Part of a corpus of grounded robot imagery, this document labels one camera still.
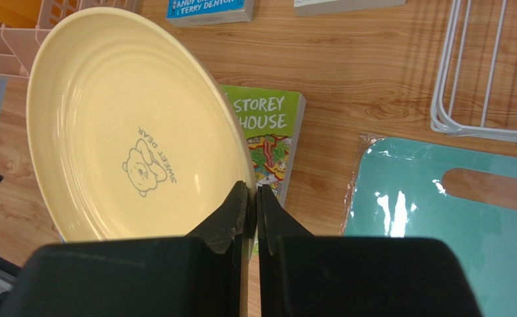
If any green treehouse book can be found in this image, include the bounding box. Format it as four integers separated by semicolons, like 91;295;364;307
221;85;306;205

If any brown cover book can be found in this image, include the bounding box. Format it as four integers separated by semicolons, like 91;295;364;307
294;0;406;17

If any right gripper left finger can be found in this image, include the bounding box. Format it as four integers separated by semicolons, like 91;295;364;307
0;181;250;316

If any yellow plate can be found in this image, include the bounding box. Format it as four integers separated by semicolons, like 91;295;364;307
26;7;256;242

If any teal cutting board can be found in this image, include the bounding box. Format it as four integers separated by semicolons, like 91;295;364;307
343;137;517;316

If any white wire dish rack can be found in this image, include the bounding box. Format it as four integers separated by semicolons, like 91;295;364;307
430;1;517;143

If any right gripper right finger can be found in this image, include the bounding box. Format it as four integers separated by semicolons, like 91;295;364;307
256;186;481;316

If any blue treehouse book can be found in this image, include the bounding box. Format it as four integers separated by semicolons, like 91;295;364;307
166;0;254;27

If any pink file organizer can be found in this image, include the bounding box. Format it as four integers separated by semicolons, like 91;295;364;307
0;0;138;81

